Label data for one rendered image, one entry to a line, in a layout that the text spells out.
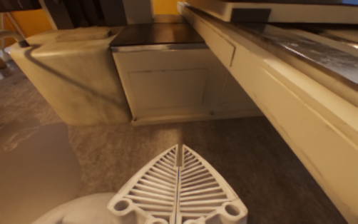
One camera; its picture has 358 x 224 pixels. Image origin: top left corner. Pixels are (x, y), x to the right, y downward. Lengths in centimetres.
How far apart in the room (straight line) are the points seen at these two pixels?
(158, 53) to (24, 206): 112
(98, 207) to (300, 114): 57
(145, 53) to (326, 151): 81
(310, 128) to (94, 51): 94
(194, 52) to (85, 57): 62
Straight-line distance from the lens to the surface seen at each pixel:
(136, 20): 145
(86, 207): 56
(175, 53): 86
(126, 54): 88
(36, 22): 399
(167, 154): 17
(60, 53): 103
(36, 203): 116
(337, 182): 31
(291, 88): 34
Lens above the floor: 83
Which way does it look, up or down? 43 degrees down
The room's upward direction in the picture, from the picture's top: straight up
